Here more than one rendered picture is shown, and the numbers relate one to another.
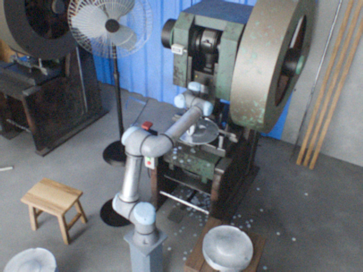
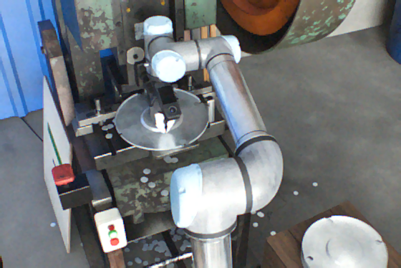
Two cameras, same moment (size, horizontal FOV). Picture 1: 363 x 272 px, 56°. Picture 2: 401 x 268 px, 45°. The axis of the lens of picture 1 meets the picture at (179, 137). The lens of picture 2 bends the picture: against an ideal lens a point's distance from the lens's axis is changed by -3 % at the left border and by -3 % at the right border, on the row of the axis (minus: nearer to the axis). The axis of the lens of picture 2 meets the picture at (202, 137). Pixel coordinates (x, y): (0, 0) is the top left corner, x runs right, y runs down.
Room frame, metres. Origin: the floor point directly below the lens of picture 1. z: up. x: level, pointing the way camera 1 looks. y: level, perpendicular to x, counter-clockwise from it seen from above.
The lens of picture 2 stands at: (0.99, 0.75, 1.76)
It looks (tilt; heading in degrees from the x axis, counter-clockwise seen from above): 42 degrees down; 309
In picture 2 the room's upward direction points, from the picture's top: straight up
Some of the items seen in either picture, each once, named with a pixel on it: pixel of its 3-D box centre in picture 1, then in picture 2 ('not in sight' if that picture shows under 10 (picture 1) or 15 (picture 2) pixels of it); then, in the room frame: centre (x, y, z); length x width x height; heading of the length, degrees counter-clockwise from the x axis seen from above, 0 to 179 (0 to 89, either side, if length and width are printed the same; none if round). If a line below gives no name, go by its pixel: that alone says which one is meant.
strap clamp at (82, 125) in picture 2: (184, 115); (97, 112); (2.05, -0.03, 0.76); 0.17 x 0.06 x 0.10; 62
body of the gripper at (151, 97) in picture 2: not in sight; (160, 87); (1.80, -0.08, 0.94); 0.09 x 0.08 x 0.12; 152
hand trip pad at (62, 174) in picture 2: (147, 128); (64, 180); (1.92, 0.22, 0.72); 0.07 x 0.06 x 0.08; 152
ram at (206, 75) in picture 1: (206, 89); (142, 31); (1.93, -0.16, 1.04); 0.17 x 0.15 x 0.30; 152
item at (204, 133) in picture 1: (196, 130); (161, 117); (1.84, -0.11, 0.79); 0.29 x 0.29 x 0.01
